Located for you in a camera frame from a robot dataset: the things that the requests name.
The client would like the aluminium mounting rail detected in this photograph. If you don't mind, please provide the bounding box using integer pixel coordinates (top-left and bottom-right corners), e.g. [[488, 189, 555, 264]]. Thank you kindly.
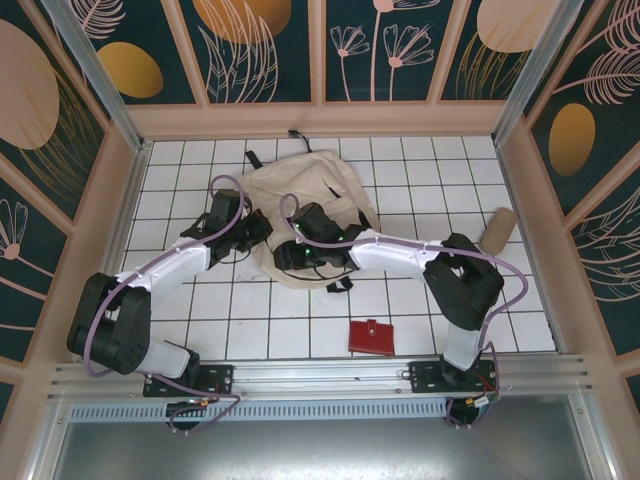
[[47, 353, 596, 401]]

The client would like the red leather wallet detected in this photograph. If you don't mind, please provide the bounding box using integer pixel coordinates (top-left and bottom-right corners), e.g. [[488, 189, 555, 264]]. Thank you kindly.
[[348, 319, 395, 355]]

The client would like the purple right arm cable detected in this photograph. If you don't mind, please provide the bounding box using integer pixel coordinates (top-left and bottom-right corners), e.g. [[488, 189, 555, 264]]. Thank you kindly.
[[278, 192, 529, 431]]

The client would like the aluminium frame post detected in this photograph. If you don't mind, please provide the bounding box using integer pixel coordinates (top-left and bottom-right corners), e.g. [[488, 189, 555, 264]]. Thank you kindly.
[[492, 0, 587, 146], [42, 0, 152, 151]]

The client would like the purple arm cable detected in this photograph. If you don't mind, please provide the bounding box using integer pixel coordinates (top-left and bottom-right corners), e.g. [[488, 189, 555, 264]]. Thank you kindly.
[[278, 192, 529, 431], [82, 174, 251, 435]]

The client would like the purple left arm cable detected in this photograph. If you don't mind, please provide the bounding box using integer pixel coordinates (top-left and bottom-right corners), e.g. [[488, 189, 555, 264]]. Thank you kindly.
[[82, 174, 251, 435]]

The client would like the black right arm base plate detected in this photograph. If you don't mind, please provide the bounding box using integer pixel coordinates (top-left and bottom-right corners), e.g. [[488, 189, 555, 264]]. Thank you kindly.
[[408, 359, 501, 396]]

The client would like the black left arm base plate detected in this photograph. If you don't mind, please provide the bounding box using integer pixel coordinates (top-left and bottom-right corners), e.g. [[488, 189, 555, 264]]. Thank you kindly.
[[143, 363, 236, 399]]

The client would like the cream canvas backpack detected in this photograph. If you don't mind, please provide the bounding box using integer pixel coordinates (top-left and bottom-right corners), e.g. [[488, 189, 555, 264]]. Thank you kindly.
[[234, 129, 381, 296]]

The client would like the slotted grey cable duct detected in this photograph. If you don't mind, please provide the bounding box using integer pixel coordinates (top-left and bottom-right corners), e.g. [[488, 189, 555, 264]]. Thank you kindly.
[[67, 402, 449, 421]]

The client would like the brown cylindrical pencil case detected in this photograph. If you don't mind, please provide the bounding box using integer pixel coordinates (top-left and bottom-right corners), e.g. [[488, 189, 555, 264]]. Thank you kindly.
[[480, 207, 517, 255]]

